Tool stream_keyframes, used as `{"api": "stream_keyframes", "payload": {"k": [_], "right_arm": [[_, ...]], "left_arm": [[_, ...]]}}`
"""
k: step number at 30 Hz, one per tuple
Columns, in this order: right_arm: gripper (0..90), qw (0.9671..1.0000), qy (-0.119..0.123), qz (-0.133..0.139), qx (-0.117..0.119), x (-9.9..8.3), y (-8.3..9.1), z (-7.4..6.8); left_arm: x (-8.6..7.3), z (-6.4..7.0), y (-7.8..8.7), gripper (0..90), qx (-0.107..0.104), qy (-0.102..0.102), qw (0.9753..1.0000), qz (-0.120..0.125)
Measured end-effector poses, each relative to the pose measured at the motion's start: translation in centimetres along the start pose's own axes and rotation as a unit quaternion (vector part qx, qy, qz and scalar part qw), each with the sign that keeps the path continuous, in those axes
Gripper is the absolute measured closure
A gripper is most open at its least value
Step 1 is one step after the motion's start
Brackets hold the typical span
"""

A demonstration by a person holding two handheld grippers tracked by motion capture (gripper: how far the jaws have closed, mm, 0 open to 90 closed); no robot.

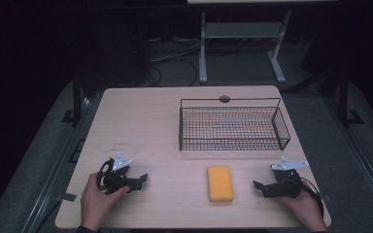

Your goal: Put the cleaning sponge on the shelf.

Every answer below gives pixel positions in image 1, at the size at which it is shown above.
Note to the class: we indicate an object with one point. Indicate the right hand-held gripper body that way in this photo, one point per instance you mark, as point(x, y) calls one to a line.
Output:
point(288, 184)

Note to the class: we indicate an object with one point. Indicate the yellow sponge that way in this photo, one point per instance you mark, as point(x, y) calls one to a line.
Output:
point(220, 183)

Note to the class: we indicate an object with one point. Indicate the white metal desk frame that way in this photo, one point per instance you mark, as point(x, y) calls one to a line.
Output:
point(239, 30)

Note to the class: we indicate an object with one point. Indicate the person's dark left sleeve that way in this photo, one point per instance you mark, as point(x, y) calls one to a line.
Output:
point(85, 229)

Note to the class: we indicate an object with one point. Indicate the person's right hand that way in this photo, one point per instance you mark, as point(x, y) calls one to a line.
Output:
point(304, 210)

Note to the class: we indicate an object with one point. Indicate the grey table grommet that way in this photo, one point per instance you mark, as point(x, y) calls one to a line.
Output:
point(224, 98)

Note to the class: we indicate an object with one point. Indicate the black metal stand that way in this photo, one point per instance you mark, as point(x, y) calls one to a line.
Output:
point(76, 103)
point(345, 103)

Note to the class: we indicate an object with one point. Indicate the person's left hand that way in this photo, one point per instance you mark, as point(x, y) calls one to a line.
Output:
point(94, 204)

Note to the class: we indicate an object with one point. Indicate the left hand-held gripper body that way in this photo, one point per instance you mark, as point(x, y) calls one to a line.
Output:
point(116, 180)

